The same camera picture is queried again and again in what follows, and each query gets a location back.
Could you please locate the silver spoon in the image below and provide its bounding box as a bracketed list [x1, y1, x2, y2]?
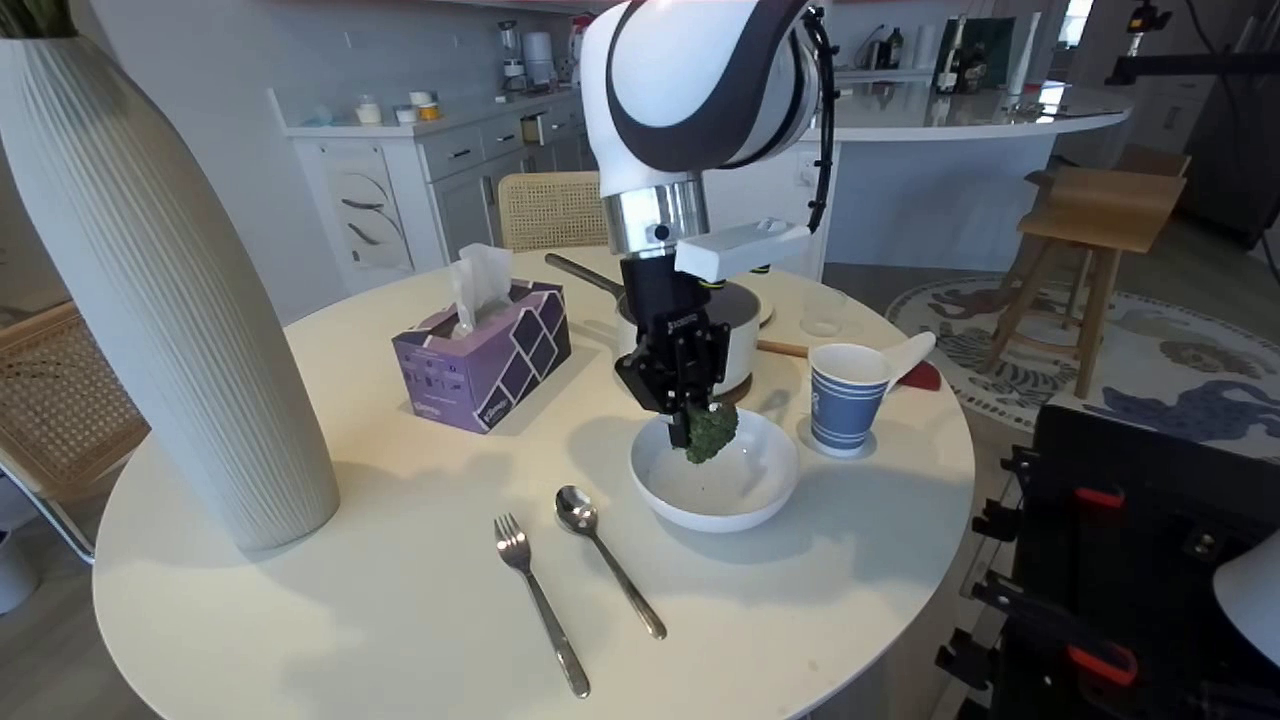
[553, 478, 671, 641]

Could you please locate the purple tissue box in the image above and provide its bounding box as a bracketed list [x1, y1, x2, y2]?
[387, 278, 576, 437]

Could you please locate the patterned round rug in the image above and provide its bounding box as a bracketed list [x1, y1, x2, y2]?
[885, 272, 1280, 462]

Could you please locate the black clamp red handle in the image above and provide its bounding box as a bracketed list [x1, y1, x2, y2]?
[983, 582, 1145, 692]
[1015, 453, 1132, 521]

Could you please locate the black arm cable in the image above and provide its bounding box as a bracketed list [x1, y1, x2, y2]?
[797, 0, 840, 240]

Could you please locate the tan upholstered chair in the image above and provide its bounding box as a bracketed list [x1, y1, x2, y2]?
[494, 169, 611, 255]

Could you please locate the white pot with dark handle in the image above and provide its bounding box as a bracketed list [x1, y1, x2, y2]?
[542, 248, 769, 402]

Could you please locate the white cabinet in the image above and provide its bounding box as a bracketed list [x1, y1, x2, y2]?
[271, 83, 593, 293]

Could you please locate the white kitchen counter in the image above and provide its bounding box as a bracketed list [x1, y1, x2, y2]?
[808, 76, 1135, 277]

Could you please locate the cane back wooden chair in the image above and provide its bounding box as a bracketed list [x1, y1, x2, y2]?
[0, 296, 154, 550]

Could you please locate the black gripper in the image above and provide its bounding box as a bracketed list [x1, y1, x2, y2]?
[611, 248, 738, 437]

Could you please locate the blue and white paper cup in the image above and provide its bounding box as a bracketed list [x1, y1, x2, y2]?
[808, 340, 895, 460]

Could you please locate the white tissue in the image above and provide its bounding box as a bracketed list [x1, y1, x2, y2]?
[445, 240, 519, 342]

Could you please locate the white bowl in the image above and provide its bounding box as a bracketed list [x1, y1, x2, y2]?
[630, 402, 805, 536]

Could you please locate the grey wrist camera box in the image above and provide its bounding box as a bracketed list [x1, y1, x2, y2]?
[676, 219, 815, 284]

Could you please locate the tall ribbed grey vase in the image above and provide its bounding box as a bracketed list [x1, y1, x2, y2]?
[0, 34, 346, 557]

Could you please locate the silver fork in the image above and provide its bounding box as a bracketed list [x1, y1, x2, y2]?
[494, 512, 598, 701]

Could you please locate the wooden stool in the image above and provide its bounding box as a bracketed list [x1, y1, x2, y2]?
[993, 165, 1194, 400]

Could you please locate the small broccoli floret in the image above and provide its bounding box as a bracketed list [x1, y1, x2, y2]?
[668, 400, 739, 468]

